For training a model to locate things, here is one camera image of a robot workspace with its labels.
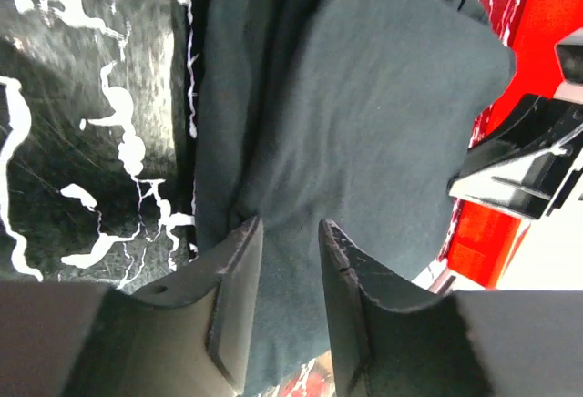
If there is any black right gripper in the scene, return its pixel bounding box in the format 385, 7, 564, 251
448, 27, 583, 220

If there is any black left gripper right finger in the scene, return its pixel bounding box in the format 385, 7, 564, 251
319, 220, 582, 396

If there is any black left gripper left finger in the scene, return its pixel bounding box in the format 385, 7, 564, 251
1, 218, 263, 396

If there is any black t shirt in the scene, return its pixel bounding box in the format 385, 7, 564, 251
195, 0, 515, 396

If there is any red plastic bin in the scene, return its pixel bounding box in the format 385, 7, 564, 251
436, 0, 583, 289

